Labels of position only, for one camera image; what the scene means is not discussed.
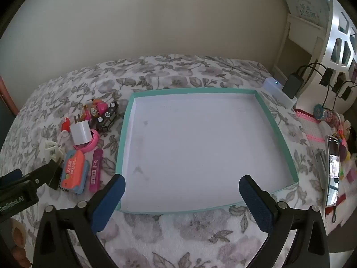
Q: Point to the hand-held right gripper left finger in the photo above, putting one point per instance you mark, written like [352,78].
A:
[108,201]

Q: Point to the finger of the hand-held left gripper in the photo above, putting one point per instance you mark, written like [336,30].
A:
[41,173]

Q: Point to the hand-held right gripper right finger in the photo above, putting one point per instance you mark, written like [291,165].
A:
[256,201]

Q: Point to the white plastic clip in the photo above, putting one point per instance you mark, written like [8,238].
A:
[51,148]

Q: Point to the magenta pencil lead case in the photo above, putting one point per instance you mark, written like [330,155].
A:
[96,170]

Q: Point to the white wall charger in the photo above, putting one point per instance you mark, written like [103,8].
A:
[80,134]

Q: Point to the teal rimmed white tray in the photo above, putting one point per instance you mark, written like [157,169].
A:
[200,150]

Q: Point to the pink toy figure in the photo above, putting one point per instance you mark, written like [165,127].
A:
[94,109]

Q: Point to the black toy car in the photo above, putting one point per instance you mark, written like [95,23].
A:
[107,116]

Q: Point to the person's left hand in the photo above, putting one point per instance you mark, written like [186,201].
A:
[19,237]

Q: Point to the small red bottle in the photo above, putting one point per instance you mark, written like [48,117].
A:
[65,125]

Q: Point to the metal nail clipper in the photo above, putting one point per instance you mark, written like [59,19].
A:
[322,170]

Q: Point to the grey floral blanket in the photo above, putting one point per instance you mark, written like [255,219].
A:
[173,237]

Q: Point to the smartphone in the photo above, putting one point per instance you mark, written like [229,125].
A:
[333,173]

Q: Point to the pink crocheted mat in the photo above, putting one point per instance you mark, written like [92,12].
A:
[309,134]

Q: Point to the pile of colourful toys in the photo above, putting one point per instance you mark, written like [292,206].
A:
[344,142]

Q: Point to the round teal tin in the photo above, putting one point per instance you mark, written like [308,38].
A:
[318,111]

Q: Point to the white power strip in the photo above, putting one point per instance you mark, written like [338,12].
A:
[277,92]

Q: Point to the large black power adapter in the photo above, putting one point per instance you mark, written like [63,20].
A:
[292,85]

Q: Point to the small black plug adapter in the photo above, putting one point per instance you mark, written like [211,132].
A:
[347,92]
[327,78]

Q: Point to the white side cabinet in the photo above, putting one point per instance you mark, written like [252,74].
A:
[302,28]

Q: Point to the white lattice shelf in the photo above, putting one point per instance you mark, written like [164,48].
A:
[343,42]

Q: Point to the brown wooden frame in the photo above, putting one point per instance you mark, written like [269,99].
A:
[7,95]

